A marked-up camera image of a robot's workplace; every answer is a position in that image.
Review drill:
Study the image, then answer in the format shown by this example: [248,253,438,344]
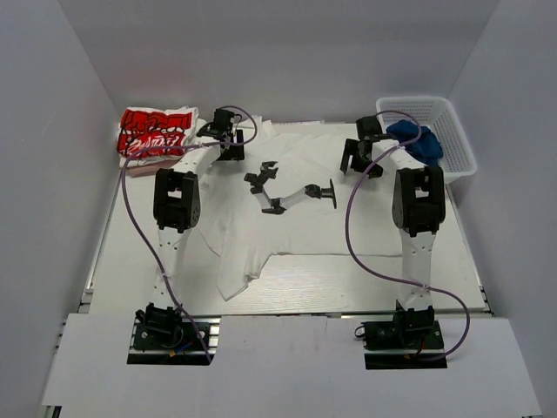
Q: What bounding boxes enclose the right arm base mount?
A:
[354,305,447,370]

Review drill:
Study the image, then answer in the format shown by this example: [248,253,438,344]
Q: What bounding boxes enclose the white t shirt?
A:
[196,121,401,300]

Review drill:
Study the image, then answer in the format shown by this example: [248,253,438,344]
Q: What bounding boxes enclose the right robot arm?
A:
[340,115,446,347]

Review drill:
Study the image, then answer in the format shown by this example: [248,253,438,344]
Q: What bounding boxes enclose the red printed shirt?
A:
[116,106,201,160]

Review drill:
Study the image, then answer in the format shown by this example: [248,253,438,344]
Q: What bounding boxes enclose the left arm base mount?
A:
[127,303,218,366]

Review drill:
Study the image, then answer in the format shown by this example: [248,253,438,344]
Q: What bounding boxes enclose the white folded shirt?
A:
[117,106,209,171]

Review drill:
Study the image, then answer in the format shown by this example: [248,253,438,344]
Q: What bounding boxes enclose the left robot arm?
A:
[142,108,244,347]

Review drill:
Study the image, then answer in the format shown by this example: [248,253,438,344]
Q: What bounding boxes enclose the blue crumpled shirt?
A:
[386,120,443,166]

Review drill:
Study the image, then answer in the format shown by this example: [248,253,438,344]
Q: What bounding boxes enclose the white plastic basket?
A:
[376,96,477,183]

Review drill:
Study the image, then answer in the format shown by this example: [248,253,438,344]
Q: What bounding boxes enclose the pink folded shirt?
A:
[125,156,182,178]

